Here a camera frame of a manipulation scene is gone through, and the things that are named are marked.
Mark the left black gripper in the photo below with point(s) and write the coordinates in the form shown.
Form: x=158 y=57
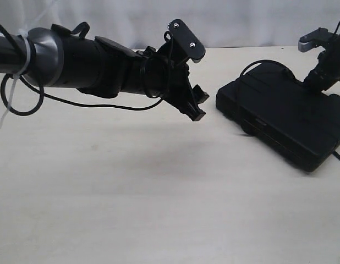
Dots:
x=164 y=80

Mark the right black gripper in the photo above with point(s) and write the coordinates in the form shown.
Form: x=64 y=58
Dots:
x=325 y=74

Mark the black plastic carry case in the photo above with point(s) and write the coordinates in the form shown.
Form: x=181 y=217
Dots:
x=269 y=103

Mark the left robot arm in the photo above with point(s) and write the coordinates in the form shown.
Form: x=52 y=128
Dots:
x=59 y=57

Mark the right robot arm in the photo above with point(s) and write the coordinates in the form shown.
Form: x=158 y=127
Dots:
x=334 y=46

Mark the white zip tie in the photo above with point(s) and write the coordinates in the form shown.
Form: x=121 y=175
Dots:
x=24 y=34

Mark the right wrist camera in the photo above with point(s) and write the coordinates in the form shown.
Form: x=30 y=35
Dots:
x=320 y=37

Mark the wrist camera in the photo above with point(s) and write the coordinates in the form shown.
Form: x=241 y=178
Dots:
x=320 y=37
x=187 y=45

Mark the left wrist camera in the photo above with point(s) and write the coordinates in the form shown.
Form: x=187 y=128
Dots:
x=187 y=45

